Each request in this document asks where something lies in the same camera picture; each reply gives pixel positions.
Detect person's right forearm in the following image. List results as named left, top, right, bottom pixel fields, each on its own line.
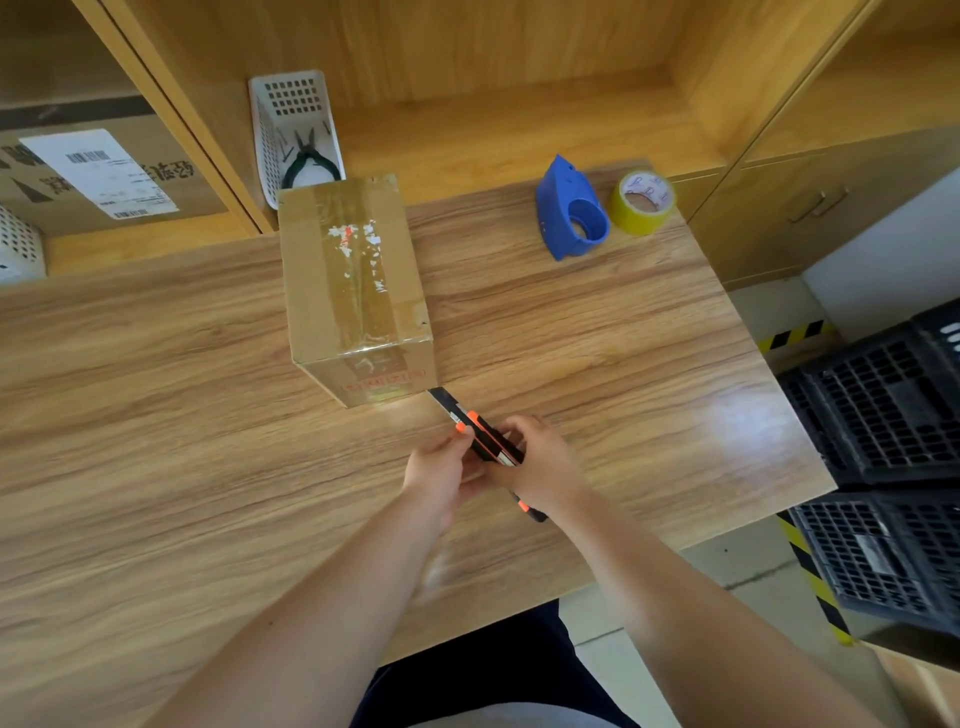
left=541, top=486, right=886, bottom=728

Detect black orange utility knife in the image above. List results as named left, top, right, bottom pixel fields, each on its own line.
left=427, top=386, right=549, bottom=524

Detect yellow tape roll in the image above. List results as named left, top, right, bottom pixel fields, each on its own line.
left=608, top=169, right=678, bottom=237

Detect person's left forearm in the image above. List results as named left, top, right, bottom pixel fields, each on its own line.
left=142, top=489, right=451, bottom=728

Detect black plastic crate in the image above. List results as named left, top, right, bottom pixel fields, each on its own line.
left=787, top=491, right=960, bottom=639
left=777, top=297, right=960, bottom=487

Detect person's right hand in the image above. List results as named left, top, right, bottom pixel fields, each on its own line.
left=484, top=414, right=591, bottom=521

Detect blue tape dispenser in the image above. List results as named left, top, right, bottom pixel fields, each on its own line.
left=535, top=154, right=611, bottom=262

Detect green-handled pliers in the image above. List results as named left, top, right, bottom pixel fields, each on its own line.
left=280, top=128, right=342, bottom=190

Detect wooden cabinet with handles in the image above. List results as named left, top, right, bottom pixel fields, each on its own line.
left=671, top=126, right=960, bottom=291

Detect person's left hand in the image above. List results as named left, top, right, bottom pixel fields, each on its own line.
left=402, top=425, right=489, bottom=531

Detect taped brown cardboard box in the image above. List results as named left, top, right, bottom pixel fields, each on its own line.
left=276, top=174, right=438, bottom=409

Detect large labelled cardboard box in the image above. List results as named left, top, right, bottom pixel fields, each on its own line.
left=0, top=96, right=228, bottom=237

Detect person's dark trousers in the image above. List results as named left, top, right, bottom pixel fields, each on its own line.
left=349, top=599, right=642, bottom=728

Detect person's grey shirt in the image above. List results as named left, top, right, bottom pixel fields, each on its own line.
left=408, top=702, right=620, bottom=728

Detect wooden shelf unit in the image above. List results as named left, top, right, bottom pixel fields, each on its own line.
left=0, top=0, right=960, bottom=277

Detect white perforated plastic basket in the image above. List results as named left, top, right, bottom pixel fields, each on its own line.
left=0, top=204, right=48, bottom=285

